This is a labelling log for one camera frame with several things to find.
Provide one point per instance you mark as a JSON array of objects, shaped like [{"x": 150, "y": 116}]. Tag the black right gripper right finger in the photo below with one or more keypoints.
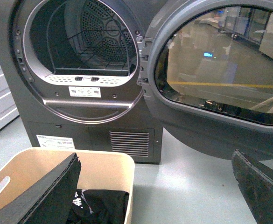
[{"x": 255, "y": 181}]

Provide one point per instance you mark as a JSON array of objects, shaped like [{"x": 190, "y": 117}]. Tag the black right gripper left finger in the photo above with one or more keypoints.
[{"x": 49, "y": 200}]

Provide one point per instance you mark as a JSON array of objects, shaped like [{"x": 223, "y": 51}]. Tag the beige laundry hamper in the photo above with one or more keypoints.
[{"x": 42, "y": 168}]

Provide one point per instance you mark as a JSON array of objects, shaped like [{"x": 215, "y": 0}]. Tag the black printed garment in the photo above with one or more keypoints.
[{"x": 98, "y": 206}]

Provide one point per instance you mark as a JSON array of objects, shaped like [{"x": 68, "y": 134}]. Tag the grey round dryer door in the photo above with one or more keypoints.
[{"x": 208, "y": 74}]

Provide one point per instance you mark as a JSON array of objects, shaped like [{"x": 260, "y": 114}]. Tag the dark grey dryer machine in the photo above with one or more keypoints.
[{"x": 72, "y": 67}]

